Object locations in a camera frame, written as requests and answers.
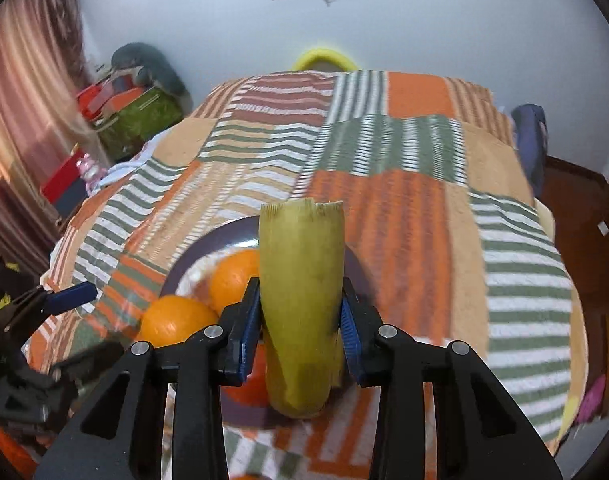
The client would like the dark box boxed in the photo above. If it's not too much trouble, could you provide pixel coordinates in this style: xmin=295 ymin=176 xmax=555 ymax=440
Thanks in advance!
xmin=52 ymin=180 xmax=92 ymax=218

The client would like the pink cloth item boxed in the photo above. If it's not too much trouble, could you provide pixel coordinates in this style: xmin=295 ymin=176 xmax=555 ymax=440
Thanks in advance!
xmin=577 ymin=374 xmax=608 ymax=423

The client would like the green patterned box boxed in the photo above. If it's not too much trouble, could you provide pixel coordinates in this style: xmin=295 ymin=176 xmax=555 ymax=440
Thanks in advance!
xmin=97 ymin=87 xmax=185 ymax=161

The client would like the red gift bag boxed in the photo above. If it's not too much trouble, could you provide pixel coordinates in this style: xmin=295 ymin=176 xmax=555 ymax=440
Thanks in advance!
xmin=77 ymin=77 xmax=145 ymax=116

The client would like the small tangerine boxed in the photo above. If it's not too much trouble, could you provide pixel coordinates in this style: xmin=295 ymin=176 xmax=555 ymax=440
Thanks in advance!
xmin=223 ymin=342 xmax=271 ymax=407

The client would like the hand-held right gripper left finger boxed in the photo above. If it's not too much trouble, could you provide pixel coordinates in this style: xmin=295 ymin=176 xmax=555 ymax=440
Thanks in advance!
xmin=32 ymin=277 xmax=262 ymax=480

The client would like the striped brown curtain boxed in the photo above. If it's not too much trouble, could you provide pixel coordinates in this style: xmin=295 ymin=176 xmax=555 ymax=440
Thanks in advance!
xmin=0 ymin=0 xmax=92 ymax=271

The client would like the red box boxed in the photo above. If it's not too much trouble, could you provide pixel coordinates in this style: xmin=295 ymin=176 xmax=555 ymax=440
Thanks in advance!
xmin=39 ymin=157 xmax=88 ymax=201

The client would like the pink bunny toy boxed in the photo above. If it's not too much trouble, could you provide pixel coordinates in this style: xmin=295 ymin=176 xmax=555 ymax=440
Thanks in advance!
xmin=79 ymin=155 xmax=108 ymax=188

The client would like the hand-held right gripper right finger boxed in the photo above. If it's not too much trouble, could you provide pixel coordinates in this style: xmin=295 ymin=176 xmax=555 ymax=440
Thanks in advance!
xmin=341 ymin=277 xmax=565 ymax=480

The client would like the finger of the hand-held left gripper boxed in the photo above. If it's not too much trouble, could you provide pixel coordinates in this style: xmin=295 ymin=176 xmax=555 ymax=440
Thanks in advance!
xmin=49 ymin=342 xmax=126 ymax=386
xmin=4 ymin=281 xmax=98 ymax=333

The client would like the striped patchwork blanket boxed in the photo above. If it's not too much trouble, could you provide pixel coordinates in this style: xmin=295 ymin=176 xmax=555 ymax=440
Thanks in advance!
xmin=24 ymin=70 xmax=588 ymax=480

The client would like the white cloth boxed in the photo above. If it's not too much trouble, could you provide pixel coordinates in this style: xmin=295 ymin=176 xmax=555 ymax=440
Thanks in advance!
xmin=102 ymin=147 xmax=152 ymax=186

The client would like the purple plate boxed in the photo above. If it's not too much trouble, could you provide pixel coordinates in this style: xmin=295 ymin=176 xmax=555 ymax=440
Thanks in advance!
xmin=167 ymin=217 xmax=383 ymax=431

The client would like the grey long pillow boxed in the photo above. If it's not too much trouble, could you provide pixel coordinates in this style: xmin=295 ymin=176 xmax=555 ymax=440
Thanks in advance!
xmin=109 ymin=42 xmax=190 ymax=98

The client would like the large orange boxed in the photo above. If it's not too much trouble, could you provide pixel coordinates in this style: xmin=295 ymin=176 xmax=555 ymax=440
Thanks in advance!
xmin=137 ymin=295 xmax=220 ymax=348
xmin=208 ymin=250 xmax=261 ymax=313

